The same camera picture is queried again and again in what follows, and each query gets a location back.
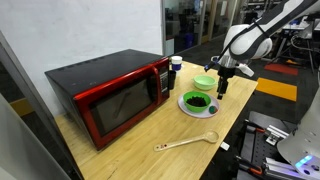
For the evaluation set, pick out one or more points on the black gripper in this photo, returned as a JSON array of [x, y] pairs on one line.
[[226, 72]]

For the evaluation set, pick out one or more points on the toy strawberry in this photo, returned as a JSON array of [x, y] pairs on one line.
[[213, 109]]

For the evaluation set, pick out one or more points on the dark green bowl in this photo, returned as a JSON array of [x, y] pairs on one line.
[[188, 105]]

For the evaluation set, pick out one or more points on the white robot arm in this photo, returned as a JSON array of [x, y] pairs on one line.
[[253, 43]]

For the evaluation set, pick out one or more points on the light green bowl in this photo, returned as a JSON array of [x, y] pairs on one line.
[[201, 86]]

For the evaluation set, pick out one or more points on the white round plate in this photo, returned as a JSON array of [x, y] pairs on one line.
[[200, 115]]

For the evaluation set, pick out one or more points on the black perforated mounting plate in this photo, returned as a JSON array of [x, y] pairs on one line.
[[256, 146]]

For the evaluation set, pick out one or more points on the white paper cup blue band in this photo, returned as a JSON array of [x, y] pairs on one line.
[[176, 61]]

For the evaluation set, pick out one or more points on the small white block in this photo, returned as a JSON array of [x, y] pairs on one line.
[[225, 146]]

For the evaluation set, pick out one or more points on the blue bin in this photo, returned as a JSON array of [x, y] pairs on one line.
[[189, 40]]

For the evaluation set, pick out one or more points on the aluminium extrusion bar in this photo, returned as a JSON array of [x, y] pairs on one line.
[[276, 165], [276, 133]]

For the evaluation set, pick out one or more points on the red and black microwave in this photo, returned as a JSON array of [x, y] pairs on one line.
[[100, 76]]

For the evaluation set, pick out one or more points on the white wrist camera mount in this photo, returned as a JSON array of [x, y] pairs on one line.
[[246, 69]]

